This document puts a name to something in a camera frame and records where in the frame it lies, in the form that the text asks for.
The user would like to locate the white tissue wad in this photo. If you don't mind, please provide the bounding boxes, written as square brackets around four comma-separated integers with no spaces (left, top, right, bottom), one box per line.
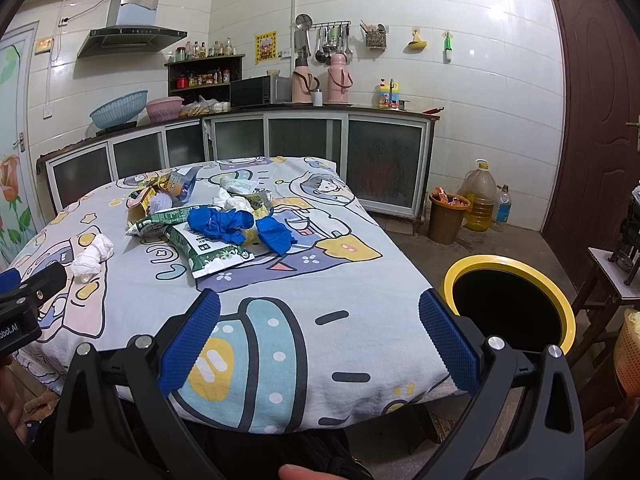
[70,234,115,283]

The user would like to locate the green white milk powder bag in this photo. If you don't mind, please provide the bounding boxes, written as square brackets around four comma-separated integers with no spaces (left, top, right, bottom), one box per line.
[165,222,255,280]

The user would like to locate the blue glove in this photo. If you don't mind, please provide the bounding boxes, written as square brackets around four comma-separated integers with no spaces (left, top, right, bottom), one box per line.
[255,216,297,256]
[186,207,254,245]

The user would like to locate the colourful cartoon snack bag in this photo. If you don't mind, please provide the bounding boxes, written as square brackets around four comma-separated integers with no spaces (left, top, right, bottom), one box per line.
[126,166,200,210]

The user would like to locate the white knotted tissue bundle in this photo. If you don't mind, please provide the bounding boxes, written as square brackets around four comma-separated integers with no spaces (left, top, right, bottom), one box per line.
[213,186,254,214]

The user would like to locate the silver green foil wrapper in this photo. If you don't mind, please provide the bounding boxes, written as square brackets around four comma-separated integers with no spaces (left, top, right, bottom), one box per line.
[245,188,272,212]

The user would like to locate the white green small packet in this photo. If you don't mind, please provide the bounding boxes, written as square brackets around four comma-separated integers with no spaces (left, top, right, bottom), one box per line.
[219,176,258,195]

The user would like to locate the yellow rimmed black trash bin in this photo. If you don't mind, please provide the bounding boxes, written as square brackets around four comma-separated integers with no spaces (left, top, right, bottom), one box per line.
[442,255,576,354]

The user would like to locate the kitchen counter cabinets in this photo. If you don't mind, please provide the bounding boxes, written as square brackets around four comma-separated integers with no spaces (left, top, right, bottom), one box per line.
[36,105,439,220]

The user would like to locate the flower painted glass door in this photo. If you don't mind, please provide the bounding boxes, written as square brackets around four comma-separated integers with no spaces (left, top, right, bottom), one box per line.
[0,24,43,269]

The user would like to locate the cartoon print tablecloth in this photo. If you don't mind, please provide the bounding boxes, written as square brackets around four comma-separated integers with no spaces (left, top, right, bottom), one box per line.
[13,157,456,434]

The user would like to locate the small wooden stool table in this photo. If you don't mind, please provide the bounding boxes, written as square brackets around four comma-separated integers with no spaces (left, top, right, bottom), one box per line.
[568,247,639,366]

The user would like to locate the brown waste bucket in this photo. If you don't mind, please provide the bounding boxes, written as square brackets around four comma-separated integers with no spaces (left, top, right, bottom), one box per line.
[427,186,471,245]

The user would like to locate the small blue water bottle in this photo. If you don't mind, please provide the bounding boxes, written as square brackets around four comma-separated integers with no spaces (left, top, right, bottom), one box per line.
[495,184,512,224]

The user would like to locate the orange plastic basket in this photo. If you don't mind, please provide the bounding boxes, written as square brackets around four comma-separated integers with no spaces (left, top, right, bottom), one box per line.
[614,309,640,396]

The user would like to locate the large cooking oil jug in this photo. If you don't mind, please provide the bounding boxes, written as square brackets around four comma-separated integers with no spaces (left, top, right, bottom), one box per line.
[458,159,497,232]

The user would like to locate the black hand crank machine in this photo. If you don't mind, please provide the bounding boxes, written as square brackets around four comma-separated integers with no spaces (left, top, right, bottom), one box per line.
[608,186,640,286]

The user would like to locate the blue plastic basin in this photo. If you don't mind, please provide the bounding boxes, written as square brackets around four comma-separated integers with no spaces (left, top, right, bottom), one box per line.
[89,90,148,129]

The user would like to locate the dark red wooden door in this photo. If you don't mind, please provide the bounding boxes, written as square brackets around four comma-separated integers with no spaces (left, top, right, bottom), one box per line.
[542,0,639,286]

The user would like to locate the pink plastic basin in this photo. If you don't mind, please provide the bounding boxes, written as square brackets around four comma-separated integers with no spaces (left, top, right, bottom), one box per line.
[145,96,183,122]

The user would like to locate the yellow detergent bottles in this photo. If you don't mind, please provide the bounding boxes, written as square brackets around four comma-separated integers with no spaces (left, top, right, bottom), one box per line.
[378,78,399,110]

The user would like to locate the black microwave oven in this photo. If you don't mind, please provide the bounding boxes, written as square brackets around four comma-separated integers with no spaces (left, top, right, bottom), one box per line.
[230,75,292,107]

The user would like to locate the black spice shelf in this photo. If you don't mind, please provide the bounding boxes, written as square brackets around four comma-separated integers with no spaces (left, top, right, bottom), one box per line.
[165,54,244,105]

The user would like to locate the pink thermos left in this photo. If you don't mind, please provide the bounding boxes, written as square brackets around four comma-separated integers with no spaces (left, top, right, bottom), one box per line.
[291,58,320,104]

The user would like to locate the pink thermos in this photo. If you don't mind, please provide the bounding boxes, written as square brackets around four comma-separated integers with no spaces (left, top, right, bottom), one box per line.
[326,53,354,105]
[291,58,320,104]

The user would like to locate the pink thermos right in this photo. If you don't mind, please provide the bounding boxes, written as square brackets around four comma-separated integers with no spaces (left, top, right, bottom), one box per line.
[326,53,354,105]

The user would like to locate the range hood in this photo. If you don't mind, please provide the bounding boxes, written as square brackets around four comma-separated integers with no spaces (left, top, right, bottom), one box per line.
[77,0,188,58]

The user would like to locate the chopstick holder basket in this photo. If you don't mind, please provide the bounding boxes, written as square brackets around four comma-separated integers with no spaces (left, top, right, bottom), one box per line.
[360,21,387,51]

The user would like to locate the hanging utensil rack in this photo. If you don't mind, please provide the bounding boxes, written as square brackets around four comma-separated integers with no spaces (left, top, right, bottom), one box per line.
[311,21,354,65]

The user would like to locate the green wall brush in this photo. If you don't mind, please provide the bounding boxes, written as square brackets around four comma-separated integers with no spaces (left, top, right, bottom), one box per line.
[442,30,452,64]

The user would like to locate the yellow wall scoop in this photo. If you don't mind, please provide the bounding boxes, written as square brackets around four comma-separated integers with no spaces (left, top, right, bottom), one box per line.
[406,28,427,51]

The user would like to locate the yellow wall poster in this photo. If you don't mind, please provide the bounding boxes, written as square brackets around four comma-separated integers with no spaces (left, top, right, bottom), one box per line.
[254,30,279,64]

